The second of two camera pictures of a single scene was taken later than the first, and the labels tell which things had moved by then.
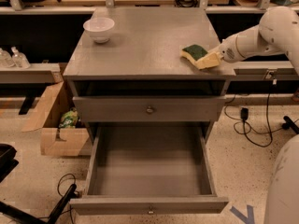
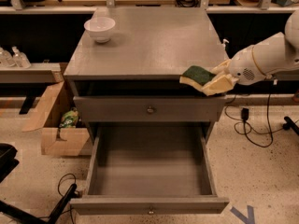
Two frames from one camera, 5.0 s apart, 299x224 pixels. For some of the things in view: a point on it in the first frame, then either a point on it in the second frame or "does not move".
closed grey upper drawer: [111, 109] does not move
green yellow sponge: [193, 52] → [195, 77]
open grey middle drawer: [141, 169] does not move
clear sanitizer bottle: [19, 60] does not move
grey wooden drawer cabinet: [127, 69] does not move
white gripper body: [228, 51] → [242, 66]
